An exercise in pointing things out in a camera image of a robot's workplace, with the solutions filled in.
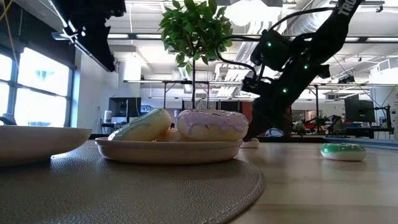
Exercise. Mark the black ceiling camera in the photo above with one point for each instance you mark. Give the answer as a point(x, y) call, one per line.
point(346, 79)

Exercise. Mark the black computer monitor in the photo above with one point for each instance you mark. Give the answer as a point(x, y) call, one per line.
point(359, 110)
point(124, 109)

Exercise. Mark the white cylinder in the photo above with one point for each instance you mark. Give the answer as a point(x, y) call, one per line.
point(108, 116)

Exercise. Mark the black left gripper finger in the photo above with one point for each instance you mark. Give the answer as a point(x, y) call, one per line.
point(99, 43)

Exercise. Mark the white donut green stripes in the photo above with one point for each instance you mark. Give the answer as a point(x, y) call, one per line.
point(140, 127)

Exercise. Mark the lilac frosted sprinkled donut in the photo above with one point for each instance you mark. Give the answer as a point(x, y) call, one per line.
point(211, 127)

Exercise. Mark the plain tan donut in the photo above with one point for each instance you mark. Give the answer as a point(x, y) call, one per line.
point(169, 136)

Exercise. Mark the green potted plant black pot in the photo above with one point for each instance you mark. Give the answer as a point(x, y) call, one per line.
point(192, 31)

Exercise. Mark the round grey woven placemat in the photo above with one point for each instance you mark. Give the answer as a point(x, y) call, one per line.
point(124, 193)

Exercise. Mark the cream round plate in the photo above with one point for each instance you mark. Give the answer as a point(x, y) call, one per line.
point(37, 143)
point(168, 154)

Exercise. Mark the pink frosted donut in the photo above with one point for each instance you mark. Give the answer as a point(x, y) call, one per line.
point(251, 144)

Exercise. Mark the white blue ball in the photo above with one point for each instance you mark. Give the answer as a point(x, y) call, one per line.
point(275, 132)

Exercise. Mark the small green plant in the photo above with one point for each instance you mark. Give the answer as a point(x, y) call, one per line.
point(299, 128)

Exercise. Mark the green frosted donut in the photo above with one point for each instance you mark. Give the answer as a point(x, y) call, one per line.
point(342, 152)

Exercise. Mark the black background robot arm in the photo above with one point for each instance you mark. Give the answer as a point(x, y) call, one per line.
point(323, 123)

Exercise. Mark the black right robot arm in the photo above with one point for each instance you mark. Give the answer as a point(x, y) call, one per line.
point(326, 40)

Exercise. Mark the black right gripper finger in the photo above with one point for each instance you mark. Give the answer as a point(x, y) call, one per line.
point(281, 116)
point(256, 124)

